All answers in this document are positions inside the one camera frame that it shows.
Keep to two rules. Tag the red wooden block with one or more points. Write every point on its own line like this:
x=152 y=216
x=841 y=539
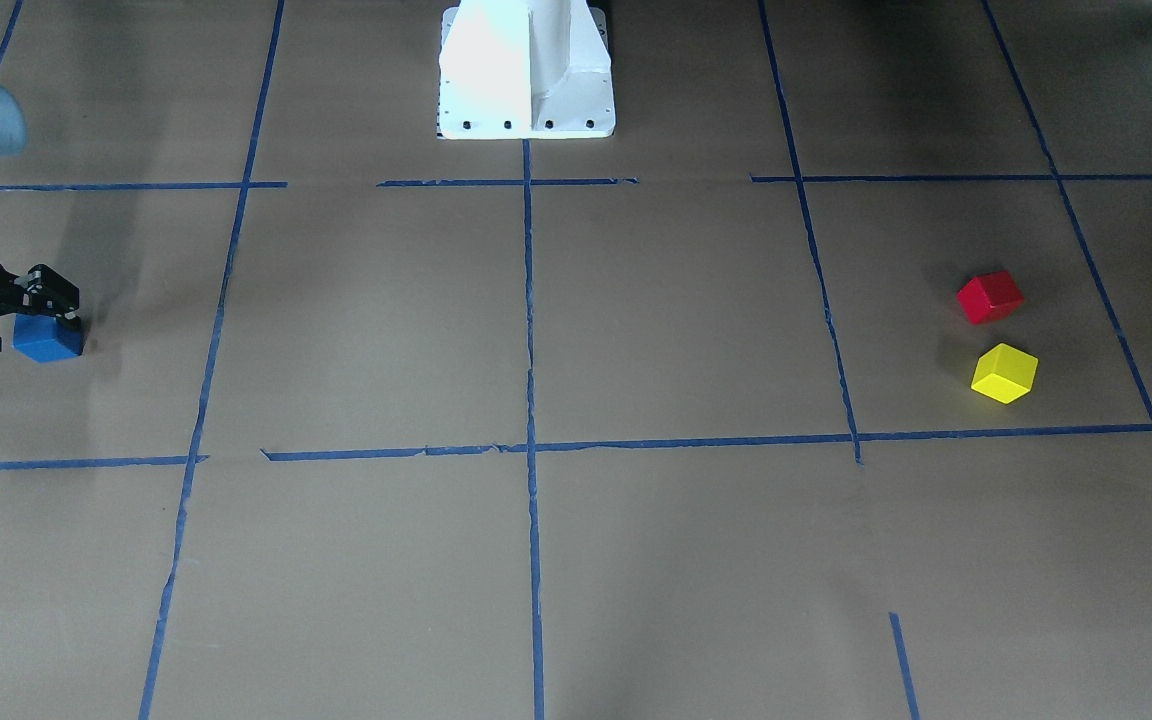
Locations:
x=989 y=297

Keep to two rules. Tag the blue wooden block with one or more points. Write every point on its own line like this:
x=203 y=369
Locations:
x=47 y=339

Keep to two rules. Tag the yellow wooden block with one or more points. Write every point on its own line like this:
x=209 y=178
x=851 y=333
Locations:
x=1005 y=373

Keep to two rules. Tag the white pedestal column base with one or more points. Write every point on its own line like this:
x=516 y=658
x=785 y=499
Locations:
x=519 y=70

